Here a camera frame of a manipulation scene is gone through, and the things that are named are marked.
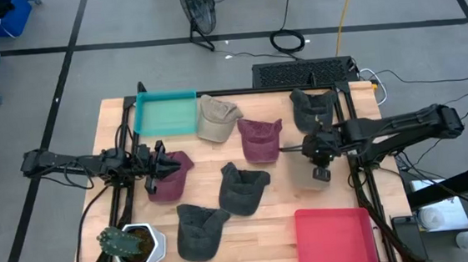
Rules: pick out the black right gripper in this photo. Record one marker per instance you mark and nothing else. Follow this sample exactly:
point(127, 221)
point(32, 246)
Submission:
point(321, 147)

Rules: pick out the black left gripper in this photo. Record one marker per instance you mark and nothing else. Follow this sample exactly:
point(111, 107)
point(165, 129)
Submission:
point(159, 166)

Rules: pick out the maroon baseball cap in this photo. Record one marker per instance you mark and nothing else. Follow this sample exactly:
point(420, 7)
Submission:
point(175, 186)
point(260, 141)

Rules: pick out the beige baseball cap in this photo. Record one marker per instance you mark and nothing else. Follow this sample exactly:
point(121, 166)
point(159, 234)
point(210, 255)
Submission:
point(216, 120)

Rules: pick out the black baseball cap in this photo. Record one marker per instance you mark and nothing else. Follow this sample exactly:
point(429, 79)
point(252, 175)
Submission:
point(311, 108)
point(243, 189)
point(200, 234)

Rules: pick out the red plastic tray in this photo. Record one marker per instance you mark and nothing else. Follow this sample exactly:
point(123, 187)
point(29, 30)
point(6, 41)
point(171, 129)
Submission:
point(334, 240)

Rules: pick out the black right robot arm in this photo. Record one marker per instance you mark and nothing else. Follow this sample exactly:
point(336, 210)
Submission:
point(405, 123)

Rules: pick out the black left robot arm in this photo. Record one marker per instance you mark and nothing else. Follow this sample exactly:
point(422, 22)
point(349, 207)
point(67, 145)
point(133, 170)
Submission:
point(52, 160)

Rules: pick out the teal plastic tray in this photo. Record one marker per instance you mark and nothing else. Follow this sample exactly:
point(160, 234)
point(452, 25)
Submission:
point(165, 113)

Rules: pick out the white hexagonal plant pot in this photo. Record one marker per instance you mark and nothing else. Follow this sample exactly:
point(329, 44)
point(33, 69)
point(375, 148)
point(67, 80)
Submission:
point(157, 246)

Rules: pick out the green cactus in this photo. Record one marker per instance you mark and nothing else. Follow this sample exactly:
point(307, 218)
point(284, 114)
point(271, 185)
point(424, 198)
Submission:
point(119, 241)

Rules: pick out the black perforated computer case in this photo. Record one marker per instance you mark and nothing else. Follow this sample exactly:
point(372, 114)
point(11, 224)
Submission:
point(296, 73)

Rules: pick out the white paper sheet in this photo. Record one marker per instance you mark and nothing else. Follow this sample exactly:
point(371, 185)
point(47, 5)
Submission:
point(454, 214)

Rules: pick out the black floor fan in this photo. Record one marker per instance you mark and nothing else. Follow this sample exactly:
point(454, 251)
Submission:
point(199, 8)

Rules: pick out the black metal table frame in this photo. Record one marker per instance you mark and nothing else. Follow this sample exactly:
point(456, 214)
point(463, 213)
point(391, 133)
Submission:
point(256, 91)

